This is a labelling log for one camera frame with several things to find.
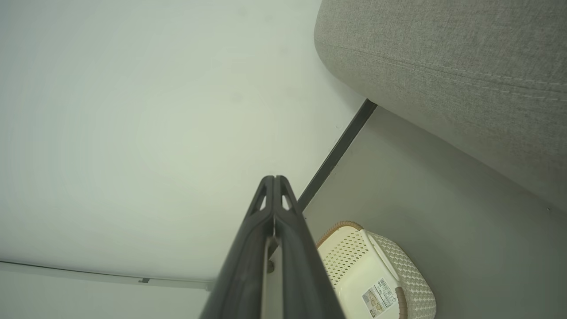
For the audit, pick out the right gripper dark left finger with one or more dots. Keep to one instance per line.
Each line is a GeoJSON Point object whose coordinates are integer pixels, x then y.
{"type": "Point", "coordinates": [243, 274]}

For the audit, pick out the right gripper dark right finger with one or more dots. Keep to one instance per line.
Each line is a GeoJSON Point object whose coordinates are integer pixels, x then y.
{"type": "Point", "coordinates": [305, 283]}

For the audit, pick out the grey fabric sofa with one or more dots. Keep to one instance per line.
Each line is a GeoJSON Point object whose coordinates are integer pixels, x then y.
{"type": "Point", "coordinates": [443, 88]}

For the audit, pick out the white laundry basket brown rim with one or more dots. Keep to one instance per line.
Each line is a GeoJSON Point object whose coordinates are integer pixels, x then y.
{"type": "Point", "coordinates": [350, 266]}

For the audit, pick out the printed basket label sticker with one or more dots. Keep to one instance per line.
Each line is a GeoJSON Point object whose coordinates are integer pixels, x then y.
{"type": "Point", "coordinates": [378, 299]}

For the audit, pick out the black baseboard strip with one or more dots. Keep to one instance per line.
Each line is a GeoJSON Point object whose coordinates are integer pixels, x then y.
{"type": "Point", "coordinates": [336, 150]}

